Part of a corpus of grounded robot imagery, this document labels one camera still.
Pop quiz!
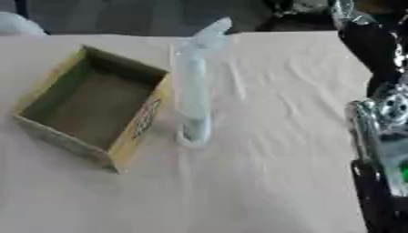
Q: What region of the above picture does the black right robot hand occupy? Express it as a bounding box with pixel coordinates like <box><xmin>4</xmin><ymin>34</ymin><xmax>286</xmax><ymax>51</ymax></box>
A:
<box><xmin>330</xmin><ymin>0</ymin><xmax>408</xmax><ymax>98</ymax></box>

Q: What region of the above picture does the clear plastic bottle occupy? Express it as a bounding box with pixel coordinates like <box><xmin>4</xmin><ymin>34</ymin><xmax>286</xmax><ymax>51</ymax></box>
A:
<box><xmin>170</xmin><ymin>16</ymin><xmax>235</xmax><ymax>148</ymax></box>

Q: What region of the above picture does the tan cardboard box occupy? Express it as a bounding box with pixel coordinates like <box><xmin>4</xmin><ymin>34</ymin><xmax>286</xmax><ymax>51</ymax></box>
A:
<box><xmin>11</xmin><ymin>45</ymin><xmax>176</xmax><ymax>175</ymax></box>

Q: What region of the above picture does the white rounded object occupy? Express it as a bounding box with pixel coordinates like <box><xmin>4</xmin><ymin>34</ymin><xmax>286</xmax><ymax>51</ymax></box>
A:
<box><xmin>0</xmin><ymin>11</ymin><xmax>50</xmax><ymax>37</ymax></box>

